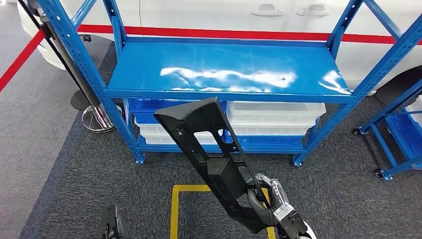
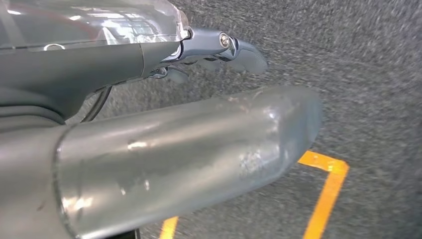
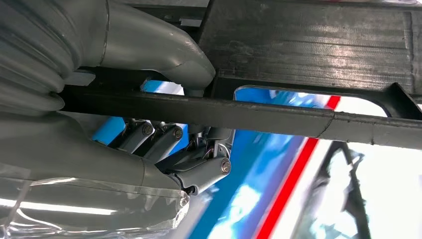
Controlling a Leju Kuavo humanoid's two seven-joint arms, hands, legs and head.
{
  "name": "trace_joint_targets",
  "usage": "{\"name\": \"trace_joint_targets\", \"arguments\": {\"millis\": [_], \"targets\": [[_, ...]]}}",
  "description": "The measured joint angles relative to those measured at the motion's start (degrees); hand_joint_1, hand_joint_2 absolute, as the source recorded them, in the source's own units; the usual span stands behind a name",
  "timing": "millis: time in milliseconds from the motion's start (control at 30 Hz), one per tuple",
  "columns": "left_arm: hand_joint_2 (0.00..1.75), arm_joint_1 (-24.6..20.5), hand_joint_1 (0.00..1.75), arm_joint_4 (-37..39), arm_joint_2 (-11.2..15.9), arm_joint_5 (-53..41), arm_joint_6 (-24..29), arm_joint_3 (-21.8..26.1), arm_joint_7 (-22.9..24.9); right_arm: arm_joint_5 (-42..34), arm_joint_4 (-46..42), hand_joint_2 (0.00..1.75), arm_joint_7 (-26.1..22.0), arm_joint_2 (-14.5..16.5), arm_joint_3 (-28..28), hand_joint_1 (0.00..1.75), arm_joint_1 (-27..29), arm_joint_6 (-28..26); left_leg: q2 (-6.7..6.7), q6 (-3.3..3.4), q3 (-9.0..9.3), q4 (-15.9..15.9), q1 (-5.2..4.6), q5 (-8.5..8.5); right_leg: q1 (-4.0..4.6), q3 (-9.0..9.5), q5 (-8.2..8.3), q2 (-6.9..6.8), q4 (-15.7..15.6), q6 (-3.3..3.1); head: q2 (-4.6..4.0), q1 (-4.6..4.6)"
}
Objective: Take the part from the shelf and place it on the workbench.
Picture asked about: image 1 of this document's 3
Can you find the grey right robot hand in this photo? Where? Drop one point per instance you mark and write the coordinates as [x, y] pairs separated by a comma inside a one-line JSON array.
[[277, 194]]

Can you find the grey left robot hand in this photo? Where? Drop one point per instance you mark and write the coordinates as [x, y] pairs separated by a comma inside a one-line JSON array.
[[112, 224]]

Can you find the long black plastic car part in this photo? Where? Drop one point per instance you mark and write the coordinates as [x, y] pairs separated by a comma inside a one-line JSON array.
[[197, 115]]

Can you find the blue metal shelf rack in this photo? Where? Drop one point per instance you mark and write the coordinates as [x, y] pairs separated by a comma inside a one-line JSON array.
[[214, 56]]

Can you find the yellow floor tape square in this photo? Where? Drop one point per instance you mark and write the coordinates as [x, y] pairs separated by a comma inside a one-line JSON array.
[[174, 214]]

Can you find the white plastic bin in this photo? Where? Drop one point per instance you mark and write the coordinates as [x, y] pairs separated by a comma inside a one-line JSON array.
[[155, 135], [273, 115], [416, 112]]

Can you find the black barrier stanchion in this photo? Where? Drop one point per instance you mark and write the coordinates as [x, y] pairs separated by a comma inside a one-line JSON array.
[[95, 120]]

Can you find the blue wheeled rack cart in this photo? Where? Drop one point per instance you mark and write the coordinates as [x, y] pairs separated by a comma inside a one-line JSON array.
[[392, 108]]

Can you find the red barrier belt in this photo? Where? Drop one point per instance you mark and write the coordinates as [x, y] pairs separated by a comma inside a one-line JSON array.
[[230, 34], [19, 61]]

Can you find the white car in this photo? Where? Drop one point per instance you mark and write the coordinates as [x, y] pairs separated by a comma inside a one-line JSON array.
[[214, 13]]

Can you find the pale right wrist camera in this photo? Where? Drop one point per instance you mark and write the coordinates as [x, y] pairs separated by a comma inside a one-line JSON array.
[[283, 211]]

